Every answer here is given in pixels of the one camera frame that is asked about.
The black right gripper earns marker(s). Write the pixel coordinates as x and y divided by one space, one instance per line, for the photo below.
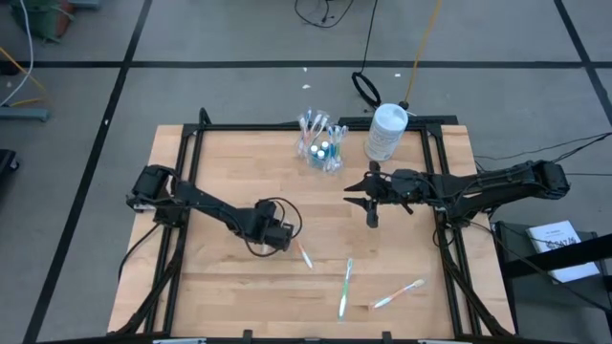
406 186

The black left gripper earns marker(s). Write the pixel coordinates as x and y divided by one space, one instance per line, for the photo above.
277 234

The orange toothbrush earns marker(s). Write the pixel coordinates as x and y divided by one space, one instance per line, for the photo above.
304 255
303 136
397 294

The teal toothpaste tube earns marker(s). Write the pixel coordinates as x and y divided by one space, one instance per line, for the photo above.
314 149
325 144
321 154

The blue white toothbrush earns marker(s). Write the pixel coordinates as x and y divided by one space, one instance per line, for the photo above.
330 136

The blue-tipped toothbrush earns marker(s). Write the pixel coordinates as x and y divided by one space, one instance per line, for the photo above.
308 114

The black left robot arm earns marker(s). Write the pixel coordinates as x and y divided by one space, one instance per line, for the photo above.
205 200

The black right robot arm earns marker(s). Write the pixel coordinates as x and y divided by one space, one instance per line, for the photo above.
502 184

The clear acrylic organizer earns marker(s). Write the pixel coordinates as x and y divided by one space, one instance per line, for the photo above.
315 162

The white wipes canister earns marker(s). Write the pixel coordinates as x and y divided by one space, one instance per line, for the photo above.
386 131

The black side cart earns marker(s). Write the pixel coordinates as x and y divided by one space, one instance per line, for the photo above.
550 260

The white booklet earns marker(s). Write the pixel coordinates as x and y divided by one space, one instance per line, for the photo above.
559 243

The black floor object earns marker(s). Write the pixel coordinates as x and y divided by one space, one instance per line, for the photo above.
7 161

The grey metal foot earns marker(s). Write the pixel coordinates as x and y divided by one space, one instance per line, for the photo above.
24 113

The green bin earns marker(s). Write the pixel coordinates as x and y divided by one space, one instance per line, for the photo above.
43 19

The black aluminium table frame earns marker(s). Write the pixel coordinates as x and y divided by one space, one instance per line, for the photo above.
191 128

